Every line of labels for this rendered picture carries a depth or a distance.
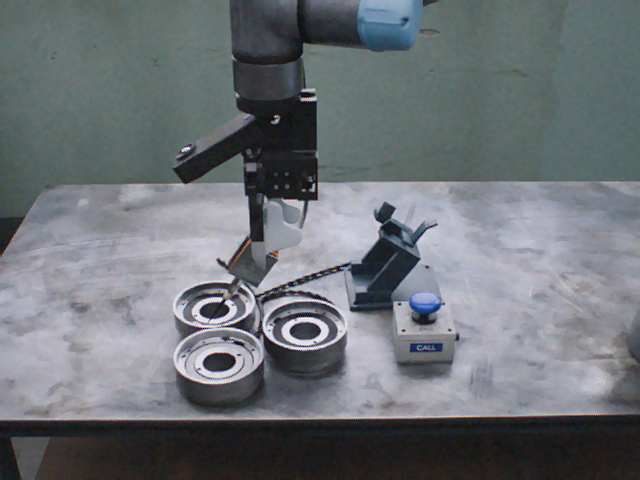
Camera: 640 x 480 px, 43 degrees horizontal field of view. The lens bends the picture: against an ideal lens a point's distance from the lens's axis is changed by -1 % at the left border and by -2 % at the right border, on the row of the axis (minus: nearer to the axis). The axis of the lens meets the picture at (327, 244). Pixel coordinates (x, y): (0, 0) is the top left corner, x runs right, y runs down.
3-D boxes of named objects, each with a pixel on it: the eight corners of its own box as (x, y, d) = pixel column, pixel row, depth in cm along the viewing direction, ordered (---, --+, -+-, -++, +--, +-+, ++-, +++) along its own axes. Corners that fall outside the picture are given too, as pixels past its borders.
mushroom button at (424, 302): (408, 340, 102) (410, 306, 100) (405, 320, 106) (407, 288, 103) (440, 339, 102) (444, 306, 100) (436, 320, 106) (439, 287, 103)
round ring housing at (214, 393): (232, 422, 93) (230, 394, 91) (158, 392, 98) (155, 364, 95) (281, 370, 101) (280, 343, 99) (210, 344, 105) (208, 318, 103)
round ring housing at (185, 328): (222, 363, 102) (219, 336, 100) (158, 335, 107) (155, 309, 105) (272, 321, 110) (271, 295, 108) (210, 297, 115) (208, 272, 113)
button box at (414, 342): (396, 364, 102) (398, 332, 100) (392, 329, 108) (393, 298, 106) (462, 363, 102) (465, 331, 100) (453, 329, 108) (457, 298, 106)
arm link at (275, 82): (230, 66, 83) (233, 42, 90) (232, 109, 86) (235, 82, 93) (304, 64, 84) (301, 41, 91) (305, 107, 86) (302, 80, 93)
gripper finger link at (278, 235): (304, 279, 96) (302, 204, 92) (252, 280, 96) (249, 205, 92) (303, 267, 99) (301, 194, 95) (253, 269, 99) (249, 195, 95)
